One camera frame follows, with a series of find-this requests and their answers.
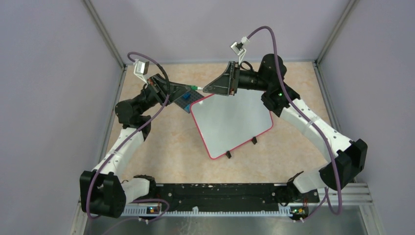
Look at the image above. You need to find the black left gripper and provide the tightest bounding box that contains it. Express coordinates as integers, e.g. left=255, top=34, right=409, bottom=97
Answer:
left=134, top=73, right=192, bottom=114

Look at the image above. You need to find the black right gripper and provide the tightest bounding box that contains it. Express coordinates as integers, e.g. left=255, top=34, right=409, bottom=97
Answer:
left=203, top=62, right=269, bottom=97

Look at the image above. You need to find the green whiteboard marker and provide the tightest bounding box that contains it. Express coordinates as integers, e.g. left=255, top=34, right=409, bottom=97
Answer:
left=189, top=85, right=204, bottom=90

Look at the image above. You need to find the pink framed whiteboard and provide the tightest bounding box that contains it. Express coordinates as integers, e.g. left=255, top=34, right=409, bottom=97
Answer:
left=190, top=90, right=274, bottom=160

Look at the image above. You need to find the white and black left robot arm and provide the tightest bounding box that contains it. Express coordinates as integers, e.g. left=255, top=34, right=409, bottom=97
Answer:
left=79, top=74, right=191, bottom=218

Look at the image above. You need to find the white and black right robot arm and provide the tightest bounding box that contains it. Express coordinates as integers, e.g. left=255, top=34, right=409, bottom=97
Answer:
left=203, top=53, right=368, bottom=202

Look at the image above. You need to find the light blue toy brick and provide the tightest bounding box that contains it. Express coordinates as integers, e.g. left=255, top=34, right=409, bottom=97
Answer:
left=184, top=104, right=191, bottom=113

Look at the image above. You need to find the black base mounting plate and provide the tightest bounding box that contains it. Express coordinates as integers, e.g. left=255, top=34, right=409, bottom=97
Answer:
left=142, top=183, right=320, bottom=212

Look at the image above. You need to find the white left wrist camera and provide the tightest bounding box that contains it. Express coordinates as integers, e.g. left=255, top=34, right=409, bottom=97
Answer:
left=133, top=59, right=149, bottom=84

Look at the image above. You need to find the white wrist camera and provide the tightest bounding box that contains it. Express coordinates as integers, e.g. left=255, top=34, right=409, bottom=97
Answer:
left=230, top=37, right=250, bottom=65
left=133, top=59, right=149, bottom=84

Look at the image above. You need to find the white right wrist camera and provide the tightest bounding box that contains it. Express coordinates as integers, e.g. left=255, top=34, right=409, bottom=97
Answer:
left=230, top=37, right=250, bottom=65

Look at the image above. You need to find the white slotted cable duct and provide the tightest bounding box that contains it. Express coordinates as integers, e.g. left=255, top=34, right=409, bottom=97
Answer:
left=121, top=206, right=293, bottom=217

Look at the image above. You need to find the aluminium frame rail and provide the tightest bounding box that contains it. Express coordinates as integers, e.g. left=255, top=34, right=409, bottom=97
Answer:
left=317, top=183, right=373, bottom=206

